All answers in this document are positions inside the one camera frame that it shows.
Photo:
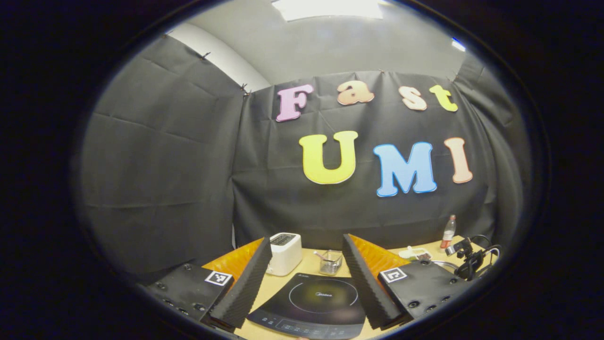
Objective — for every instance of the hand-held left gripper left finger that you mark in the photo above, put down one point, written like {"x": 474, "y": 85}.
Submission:
{"x": 247, "y": 283}

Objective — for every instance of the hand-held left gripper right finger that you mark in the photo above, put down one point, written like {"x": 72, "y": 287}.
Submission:
{"x": 368, "y": 288}

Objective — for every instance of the black induction cooktop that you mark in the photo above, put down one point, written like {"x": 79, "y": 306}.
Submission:
{"x": 311, "y": 311}

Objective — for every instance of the clear water bottle red label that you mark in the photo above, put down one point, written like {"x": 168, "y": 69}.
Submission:
{"x": 448, "y": 236}

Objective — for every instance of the white toaster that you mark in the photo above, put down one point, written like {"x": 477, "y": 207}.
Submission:
{"x": 285, "y": 257}

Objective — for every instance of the white divided bean dish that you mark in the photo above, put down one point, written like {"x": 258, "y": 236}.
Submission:
{"x": 410, "y": 254}

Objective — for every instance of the black backdrop cloth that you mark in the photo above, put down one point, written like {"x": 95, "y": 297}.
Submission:
{"x": 188, "y": 165}

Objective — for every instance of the ceiling light panel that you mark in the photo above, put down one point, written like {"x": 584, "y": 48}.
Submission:
{"x": 328, "y": 8}

